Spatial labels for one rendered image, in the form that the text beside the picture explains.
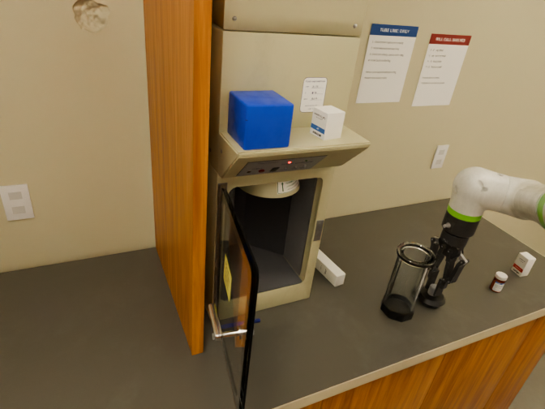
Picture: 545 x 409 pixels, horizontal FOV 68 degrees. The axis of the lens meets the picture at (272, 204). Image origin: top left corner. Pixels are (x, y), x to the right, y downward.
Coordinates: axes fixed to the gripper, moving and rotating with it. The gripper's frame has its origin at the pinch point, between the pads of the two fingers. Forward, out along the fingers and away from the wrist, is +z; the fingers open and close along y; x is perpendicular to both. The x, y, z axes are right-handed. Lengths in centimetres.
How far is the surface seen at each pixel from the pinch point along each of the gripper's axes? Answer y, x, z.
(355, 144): -3, -41, -49
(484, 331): 15.8, 7.8, 8.1
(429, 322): 7.2, -6.6, 7.9
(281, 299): -14.0, -47.4, 5.4
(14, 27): -57, -107, -62
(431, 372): 12.9, -4.1, 25.2
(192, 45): -6, -77, -68
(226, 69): -14, -68, -62
